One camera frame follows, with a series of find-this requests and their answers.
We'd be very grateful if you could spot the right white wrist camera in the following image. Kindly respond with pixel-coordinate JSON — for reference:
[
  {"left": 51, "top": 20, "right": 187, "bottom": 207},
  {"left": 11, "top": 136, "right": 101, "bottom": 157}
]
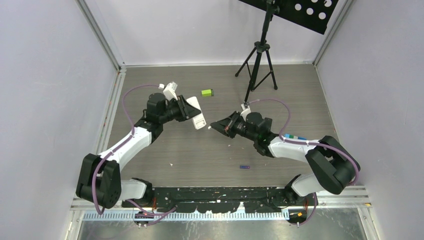
[{"left": 240, "top": 102, "right": 251, "bottom": 121}]

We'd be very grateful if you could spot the blue green lego block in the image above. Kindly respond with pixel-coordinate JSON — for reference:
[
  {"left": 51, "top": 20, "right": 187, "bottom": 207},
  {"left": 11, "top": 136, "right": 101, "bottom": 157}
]
[{"left": 283, "top": 133, "right": 307, "bottom": 141}]

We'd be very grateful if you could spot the black tripod stand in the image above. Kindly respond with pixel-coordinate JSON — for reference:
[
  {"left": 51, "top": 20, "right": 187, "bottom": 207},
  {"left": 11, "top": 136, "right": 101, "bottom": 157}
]
[{"left": 234, "top": 0, "right": 280, "bottom": 108}]

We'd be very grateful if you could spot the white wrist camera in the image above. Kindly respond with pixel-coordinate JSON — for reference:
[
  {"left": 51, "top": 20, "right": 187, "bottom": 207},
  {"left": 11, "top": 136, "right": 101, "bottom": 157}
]
[
  {"left": 158, "top": 81, "right": 178, "bottom": 101},
  {"left": 240, "top": 102, "right": 251, "bottom": 121}
]

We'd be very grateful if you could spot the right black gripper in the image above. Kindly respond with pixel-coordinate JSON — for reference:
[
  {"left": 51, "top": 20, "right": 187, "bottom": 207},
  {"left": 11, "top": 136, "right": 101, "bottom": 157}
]
[{"left": 211, "top": 110, "right": 258, "bottom": 142}]

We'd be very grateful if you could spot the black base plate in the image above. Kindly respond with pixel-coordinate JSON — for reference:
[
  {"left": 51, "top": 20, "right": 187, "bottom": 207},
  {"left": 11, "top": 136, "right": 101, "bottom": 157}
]
[{"left": 121, "top": 186, "right": 319, "bottom": 215}]

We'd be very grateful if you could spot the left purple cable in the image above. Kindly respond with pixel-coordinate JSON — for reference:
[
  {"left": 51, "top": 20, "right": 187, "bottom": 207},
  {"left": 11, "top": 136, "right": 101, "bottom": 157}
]
[{"left": 91, "top": 84, "right": 163, "bottom": 226}]

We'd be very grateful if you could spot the white remote control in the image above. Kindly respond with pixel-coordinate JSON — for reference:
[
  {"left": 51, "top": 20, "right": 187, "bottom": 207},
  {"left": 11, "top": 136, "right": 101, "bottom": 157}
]
[{"left": 187, "top": 96, "right": 207, "bottom": 130}]

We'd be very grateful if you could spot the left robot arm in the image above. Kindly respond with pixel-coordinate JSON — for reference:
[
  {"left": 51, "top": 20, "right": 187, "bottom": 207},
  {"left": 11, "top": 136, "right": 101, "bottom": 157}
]
[{"left": 75, "top": 93, "right": 206, "bottom": 210}]

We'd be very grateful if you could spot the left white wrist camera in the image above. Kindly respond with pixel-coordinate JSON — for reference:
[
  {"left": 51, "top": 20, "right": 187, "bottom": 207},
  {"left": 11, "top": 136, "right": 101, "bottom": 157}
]
[{"left": 158, "top": 81, "right": 178, "bottom": 101}]

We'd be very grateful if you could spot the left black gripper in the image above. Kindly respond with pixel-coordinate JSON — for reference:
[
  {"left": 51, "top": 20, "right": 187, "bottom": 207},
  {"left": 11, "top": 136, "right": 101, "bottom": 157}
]
[{"left": 159, "top": 95, "right": 201, "bottom": 125}]

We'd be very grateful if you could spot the black perforated board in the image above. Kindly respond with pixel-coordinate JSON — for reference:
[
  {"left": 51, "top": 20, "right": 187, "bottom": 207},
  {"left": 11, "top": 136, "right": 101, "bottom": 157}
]
[{"left": 241, "top": 0, "right": 339, "bottom": 35}]

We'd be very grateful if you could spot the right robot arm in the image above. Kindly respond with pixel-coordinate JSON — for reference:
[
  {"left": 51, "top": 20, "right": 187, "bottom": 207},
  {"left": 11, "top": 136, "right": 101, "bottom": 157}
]
[{"left": 210, "top": 111, "right": 361, "bottom": 205}]

